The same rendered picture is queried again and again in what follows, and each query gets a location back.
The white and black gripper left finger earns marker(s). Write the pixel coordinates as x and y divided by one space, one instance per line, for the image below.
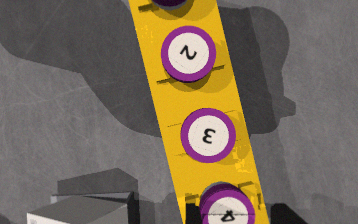
192 214

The white button housing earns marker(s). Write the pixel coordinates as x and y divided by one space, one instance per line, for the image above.
91 208

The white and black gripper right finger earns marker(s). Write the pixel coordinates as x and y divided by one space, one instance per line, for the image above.
282 214

